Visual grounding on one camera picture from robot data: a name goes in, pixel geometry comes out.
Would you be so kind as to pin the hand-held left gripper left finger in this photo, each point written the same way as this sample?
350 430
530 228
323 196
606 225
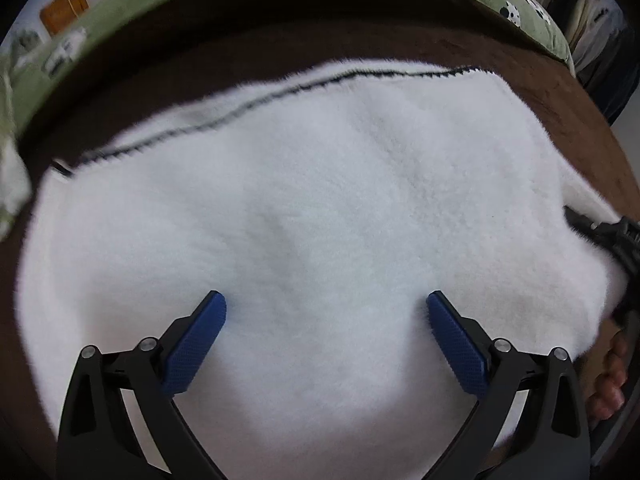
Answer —
192 345

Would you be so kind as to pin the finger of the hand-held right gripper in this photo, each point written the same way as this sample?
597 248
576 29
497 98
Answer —
580 221

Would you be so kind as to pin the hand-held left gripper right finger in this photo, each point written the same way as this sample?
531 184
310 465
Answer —
457 345

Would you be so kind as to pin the white fleece garment black trim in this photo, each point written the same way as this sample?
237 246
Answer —
320 210

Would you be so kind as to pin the person's right hand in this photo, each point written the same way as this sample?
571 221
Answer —
607 385

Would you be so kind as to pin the row of hanging jackets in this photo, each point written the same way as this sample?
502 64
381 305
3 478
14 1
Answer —
595 25

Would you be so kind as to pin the brown blanket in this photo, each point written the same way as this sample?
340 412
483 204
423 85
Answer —
200 70

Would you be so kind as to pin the green cow-print blanket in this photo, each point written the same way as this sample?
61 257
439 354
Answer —
125 0

